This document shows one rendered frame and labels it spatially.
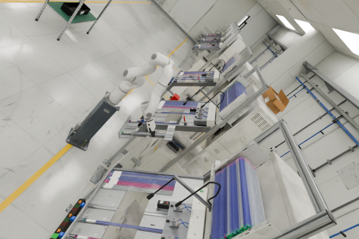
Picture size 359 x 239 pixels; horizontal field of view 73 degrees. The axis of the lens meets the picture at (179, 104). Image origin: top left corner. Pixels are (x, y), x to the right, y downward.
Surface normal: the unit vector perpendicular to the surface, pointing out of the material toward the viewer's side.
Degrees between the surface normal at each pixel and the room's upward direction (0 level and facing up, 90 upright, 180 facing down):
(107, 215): 44
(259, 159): 90
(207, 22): 90
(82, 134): 90
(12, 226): 0
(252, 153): 90
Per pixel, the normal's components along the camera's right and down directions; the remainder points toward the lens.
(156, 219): -0.02, -0.92
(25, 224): 0.67, -0.62
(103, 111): 0.07, 0.59
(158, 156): -0.18, 0.38
